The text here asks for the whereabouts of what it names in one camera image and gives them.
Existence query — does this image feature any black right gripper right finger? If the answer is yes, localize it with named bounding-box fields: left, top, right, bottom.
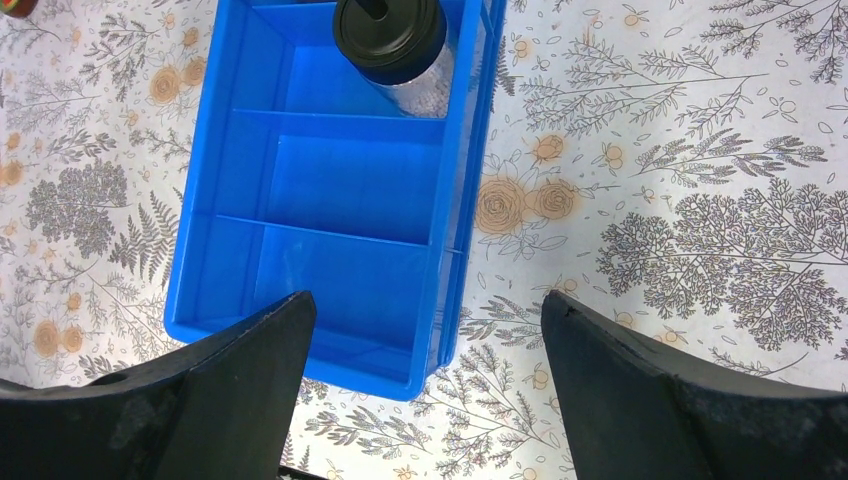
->
left=541, top=291, right=847, bottom=479

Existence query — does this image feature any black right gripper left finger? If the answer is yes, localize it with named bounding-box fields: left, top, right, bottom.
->
left=1, top=291, right=316, bottom=479

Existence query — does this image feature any blue plastic divided bin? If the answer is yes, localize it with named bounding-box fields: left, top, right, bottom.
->
left=163, top=1, right=506, bottom=401

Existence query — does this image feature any brown sauce bottle yellow cap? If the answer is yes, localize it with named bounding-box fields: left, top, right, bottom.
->
left=0, top=0, right=38, bottom=18

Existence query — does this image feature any floral table mat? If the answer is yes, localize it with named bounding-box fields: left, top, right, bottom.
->
left=1, top=1, right=847, bottom=479

